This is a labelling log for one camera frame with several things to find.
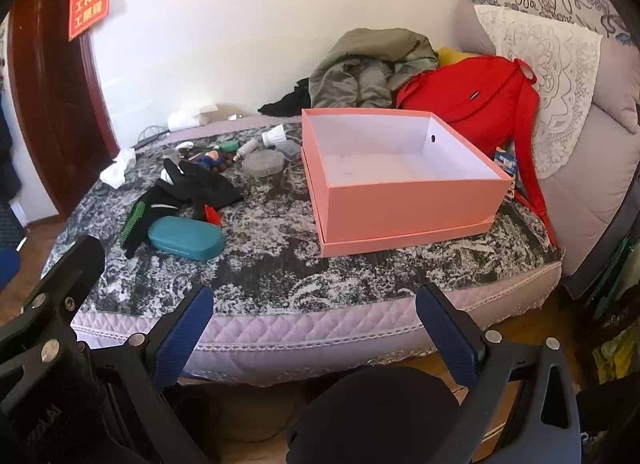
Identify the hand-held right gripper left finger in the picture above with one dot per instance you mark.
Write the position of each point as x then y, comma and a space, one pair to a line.
182, 339

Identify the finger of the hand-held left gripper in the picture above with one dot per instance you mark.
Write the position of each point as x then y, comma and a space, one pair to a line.
70, 269

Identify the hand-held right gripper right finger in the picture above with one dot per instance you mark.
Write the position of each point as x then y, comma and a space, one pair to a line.
447, 339

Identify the pink cardboard box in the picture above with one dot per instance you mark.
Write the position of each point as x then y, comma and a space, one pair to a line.
400, 194

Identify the grey plastic jar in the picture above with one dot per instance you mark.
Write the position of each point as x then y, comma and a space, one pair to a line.
171, 154

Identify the doll with brown hair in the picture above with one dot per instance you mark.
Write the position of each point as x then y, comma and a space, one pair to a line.
212, 159

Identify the black glove with green dots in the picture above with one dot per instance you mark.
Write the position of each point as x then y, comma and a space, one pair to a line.
142, 224

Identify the teal glasses case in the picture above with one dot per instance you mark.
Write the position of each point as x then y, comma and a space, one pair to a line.
186, 238

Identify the black round cushion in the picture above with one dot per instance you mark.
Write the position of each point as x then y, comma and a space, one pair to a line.
380, 419

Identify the crumpled white tissue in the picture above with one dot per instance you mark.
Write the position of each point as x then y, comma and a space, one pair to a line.
117, 169

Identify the lilac quilted bedspread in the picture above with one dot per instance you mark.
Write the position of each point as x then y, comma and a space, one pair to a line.
300, 339

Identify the grey patterned blanket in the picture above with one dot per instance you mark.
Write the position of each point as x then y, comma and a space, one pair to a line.
280, 264

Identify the small red item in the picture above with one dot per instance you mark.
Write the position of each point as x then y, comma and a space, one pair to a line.
213, 215

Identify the black power strip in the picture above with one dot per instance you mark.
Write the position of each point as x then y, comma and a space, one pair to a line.
150, 139

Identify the white jar lid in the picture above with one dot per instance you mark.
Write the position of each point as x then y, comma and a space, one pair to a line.
184, 146

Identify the colourful cloth pile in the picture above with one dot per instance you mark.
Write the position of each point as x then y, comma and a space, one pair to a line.
617, 314

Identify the white paper roll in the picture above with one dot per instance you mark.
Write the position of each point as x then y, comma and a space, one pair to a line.
182, 120

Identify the blue packet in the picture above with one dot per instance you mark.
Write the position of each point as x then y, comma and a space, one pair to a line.
506, 160

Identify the round clear plastic container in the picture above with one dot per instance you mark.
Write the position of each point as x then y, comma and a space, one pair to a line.
262, 163

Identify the green small box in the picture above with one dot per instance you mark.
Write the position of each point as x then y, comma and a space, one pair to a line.
229, 146

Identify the grey padded headboard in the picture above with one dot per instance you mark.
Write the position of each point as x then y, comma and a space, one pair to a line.
595, 204

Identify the small white tube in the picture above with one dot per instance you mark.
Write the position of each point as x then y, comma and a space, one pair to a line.
249, 146

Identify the small cardboard box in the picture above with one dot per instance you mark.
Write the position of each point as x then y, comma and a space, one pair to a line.
214, 113

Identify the small clear plastic box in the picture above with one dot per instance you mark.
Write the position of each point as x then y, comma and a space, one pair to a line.
288, 151

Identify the white ribbed cap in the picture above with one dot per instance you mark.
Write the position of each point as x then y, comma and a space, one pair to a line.
275, 137

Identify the red backpack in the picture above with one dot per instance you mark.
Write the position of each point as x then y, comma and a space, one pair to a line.
475, 94

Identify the black cloth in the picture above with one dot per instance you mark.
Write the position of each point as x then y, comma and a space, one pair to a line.
285, 99

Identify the white lace cushion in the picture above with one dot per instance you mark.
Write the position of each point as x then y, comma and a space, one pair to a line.
550, 84

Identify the yellow cloth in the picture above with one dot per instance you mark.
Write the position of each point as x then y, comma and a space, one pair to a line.
450, 55

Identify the olive green jacket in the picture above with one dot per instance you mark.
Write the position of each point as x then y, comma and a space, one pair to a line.
365, 67

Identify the dark red door frame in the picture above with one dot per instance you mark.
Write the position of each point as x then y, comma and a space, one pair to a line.
55, 104

